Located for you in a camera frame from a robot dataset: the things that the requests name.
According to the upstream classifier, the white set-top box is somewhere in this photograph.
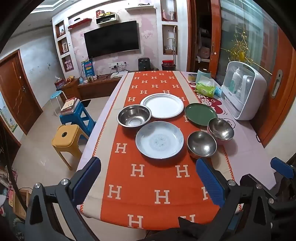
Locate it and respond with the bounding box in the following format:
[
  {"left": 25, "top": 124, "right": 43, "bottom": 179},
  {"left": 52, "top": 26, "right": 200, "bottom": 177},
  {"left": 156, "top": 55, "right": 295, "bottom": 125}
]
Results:
[{"left": 110, "top": 71, "right": 128, "bottom": 80}]

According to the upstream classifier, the wooden glass sliding door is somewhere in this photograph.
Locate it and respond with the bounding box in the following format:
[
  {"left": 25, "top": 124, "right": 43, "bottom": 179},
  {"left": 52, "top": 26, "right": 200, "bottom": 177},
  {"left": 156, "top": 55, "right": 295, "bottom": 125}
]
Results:
[{"left": 209, "top": 0, "right": 296, "bottom": 149}]

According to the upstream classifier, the green wet wipes pack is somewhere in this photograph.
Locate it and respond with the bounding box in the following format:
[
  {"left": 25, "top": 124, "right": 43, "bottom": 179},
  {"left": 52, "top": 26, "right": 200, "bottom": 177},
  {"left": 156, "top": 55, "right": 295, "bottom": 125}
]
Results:
[{"left": 195, "top": 76, "right": 216, "bottom": 98}]

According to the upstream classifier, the red tissue box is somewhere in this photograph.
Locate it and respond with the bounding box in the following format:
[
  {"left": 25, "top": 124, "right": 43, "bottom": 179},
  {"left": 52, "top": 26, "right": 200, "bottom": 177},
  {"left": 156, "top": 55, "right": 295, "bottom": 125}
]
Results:
[{"left": 55, "top": 77, "right": 67, "bottom": 90}]

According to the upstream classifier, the steel bowl pink outside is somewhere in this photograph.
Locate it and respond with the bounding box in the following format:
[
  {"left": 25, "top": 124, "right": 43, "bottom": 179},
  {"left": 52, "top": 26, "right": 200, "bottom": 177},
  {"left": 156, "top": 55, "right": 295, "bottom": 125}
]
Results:
[{"left": 207, "top": 117, "right": 235, "bottom": 145}]

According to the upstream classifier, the blue plastic step stool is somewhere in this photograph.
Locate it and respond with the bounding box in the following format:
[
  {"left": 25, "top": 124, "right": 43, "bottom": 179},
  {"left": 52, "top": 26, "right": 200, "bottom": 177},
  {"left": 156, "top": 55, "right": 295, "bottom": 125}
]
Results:
[{"left": 60, "top": 102, "right": 96, "bottom": 137}]

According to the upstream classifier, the wooden television cabinet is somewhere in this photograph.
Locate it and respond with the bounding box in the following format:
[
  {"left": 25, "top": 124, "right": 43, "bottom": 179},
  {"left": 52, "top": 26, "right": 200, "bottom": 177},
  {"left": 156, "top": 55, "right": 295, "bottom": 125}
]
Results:
[{"left": 61, "top": 70, "right": 130, "bottom": 101}]

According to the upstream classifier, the green plate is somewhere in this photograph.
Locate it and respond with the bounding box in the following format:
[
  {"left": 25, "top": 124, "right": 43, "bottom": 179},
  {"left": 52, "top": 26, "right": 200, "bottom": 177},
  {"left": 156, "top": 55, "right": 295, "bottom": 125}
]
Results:
[{"left": 184, "top": 103, "right": 218, "bottom": 127}]

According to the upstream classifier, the white sterilizer cabinet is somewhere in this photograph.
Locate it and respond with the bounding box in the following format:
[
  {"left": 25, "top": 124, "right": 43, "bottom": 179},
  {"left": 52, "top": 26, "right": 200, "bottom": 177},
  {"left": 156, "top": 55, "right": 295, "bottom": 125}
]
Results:
[{"left": 220, "top": 61, "right": 267, "bottom": 121}]

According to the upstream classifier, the blue toy box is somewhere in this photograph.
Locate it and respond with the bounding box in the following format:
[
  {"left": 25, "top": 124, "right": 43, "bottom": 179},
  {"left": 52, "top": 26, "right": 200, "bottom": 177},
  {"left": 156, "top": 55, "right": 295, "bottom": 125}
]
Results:
[{"left": 81, "top": 59, "right": 93, "bottom": 78}]

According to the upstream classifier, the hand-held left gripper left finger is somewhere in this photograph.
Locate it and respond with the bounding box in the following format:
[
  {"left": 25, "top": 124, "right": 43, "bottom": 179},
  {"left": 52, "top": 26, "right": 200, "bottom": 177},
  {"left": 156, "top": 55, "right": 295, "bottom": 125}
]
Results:
[{"left": 24, "top": 157, "right": 102, "bottom": 241}]

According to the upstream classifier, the small wooden box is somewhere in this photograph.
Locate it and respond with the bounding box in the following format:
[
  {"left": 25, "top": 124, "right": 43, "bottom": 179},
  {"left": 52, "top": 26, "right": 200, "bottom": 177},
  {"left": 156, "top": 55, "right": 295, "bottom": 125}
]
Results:
[{"left": 13, "top": 189, "right": 31, "bottom": 219}]

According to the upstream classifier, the cartoon wall sticker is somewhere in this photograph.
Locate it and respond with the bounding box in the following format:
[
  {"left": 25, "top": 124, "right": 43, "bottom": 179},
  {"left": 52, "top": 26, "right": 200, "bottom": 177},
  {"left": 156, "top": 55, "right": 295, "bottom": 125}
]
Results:
[{"left": 0, "top": 93, "right": 18, "bottom": 133}]

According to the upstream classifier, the white plate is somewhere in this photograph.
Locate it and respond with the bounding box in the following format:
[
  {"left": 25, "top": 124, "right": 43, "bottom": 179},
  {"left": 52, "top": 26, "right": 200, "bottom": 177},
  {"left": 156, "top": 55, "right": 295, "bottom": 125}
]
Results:
[{"left": 140, "top": 93, "right": 185, "bottom": 118}]

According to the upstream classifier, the small steel bowl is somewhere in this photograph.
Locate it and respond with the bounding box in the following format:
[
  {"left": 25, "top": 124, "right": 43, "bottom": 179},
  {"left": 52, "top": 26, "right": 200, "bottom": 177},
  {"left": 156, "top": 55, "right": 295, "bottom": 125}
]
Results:
[{"left": 187, "top": 131, "right": 217, "bottom": 159}]

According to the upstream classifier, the light blue round stool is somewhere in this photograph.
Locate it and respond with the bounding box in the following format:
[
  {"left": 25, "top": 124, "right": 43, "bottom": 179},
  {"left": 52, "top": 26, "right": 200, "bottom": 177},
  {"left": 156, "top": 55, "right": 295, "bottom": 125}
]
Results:
[{"left": 50, "top": 90, "right": 67, "bottom": 116}]

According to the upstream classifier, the red wall shelf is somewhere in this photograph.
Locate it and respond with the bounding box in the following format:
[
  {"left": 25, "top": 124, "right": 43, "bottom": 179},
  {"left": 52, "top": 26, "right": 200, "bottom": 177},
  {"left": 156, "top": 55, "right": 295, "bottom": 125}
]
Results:
[{"left": 68, "top": 18, "right": 92, "bottom": 29}]

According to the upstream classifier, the black flat television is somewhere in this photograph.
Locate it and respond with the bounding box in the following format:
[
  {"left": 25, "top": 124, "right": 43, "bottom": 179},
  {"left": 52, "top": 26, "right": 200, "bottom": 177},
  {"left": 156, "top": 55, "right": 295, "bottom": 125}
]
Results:
[{"left": 84, "top": 20, "right": 140, "bottom": 59}]

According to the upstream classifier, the black air fryer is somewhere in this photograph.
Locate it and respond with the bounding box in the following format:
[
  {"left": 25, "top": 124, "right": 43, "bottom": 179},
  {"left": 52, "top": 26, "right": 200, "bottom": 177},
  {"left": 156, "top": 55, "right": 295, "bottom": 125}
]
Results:
[{"left": 138, "top": 58, "right": 152, "bottom": 72}]

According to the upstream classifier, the white wall niche shelf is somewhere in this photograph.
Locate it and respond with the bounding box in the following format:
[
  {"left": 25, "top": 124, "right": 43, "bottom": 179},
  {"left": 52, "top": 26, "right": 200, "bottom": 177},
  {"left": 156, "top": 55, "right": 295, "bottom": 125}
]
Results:
[
  {"left": 55, "top": 20, "right": 73, "bottom": 73},
  {"left": 161, "top": 0, "right": 178, "bottom": 56}
]

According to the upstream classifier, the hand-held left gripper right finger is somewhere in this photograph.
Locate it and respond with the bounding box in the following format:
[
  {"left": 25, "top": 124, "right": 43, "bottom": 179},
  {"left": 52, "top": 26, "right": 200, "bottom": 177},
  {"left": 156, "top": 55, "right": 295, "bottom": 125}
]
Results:
[{"left": 195, "top": 158, "right": 274, "bottom": 241}]

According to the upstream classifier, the white bottle blue label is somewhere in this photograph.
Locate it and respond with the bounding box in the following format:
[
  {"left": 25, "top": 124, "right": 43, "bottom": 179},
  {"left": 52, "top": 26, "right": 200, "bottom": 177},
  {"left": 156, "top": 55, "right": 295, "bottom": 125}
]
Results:
[{"left": 232, "top": 67, "right": 242, "bottom": 91}]

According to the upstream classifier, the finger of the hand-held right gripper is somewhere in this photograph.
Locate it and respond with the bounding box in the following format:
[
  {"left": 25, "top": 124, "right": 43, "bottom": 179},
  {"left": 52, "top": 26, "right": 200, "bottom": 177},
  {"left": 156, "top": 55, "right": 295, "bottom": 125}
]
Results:
[{"left": 268, "top": 157, "right": 296, "bottom": 209}]

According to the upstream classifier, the white wall shelf box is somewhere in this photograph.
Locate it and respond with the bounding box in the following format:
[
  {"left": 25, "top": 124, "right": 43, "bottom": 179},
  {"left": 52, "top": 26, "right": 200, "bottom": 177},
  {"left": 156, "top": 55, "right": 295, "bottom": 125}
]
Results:
[{"left": 96, "top": 13, "right": 119, "bottom": 25}]

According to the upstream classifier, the brown wooden door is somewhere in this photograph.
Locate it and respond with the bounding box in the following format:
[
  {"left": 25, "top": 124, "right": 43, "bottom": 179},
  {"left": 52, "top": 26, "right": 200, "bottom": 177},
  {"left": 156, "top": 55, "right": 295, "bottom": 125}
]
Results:
[{"left": 0, "top": 50, "right": 43, "bottom": 136}]

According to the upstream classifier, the blue patterned porcelain plate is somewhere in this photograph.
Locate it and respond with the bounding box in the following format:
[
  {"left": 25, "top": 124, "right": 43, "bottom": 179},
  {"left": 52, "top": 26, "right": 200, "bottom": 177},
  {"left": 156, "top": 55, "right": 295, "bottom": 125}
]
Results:
[{"left": 135, "top": 121, "right": 185, "bottom": 159}]

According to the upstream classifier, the yellow plastic stool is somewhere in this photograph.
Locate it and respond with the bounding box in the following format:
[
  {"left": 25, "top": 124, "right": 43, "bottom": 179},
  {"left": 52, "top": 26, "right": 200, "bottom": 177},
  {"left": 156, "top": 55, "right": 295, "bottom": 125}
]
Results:
[{"left": 51, "top": 124, "right": 89, "bottom": 171}]

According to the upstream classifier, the stack of books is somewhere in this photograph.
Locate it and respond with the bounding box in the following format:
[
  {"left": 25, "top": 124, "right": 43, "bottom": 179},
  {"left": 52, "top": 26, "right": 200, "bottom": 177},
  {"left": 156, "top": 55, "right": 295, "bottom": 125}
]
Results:
[{"left": 60, "top": 97, "right": 81, "bottom": 114}]

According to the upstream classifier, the gold hanging ornament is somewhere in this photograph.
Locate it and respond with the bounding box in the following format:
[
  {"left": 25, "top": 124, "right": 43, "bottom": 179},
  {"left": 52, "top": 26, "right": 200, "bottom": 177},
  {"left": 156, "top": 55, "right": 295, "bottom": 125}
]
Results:
[{"left": 231, "top": 30, "right": 273, "bottom": 75}]

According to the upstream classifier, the large steel bowl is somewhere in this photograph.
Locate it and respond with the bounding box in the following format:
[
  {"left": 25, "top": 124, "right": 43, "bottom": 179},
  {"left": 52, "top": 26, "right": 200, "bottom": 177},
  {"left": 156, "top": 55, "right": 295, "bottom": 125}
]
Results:
[{"left": 117, "top": 104, "right": 152, "bottom": 128}]

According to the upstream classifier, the black pot red lid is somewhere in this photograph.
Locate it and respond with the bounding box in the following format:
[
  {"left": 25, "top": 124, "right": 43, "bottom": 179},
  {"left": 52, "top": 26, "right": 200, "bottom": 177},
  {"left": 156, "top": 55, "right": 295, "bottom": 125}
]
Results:
[{"left": 161, "top": 60, "right": 176, "bottom": 71}]

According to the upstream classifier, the orange patterned table runner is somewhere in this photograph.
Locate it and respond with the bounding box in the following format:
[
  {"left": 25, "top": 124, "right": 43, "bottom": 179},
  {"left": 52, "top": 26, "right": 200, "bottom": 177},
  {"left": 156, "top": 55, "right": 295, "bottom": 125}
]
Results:
[{"left": 80, "top": 70, "right": 243, "bottom": 230}]

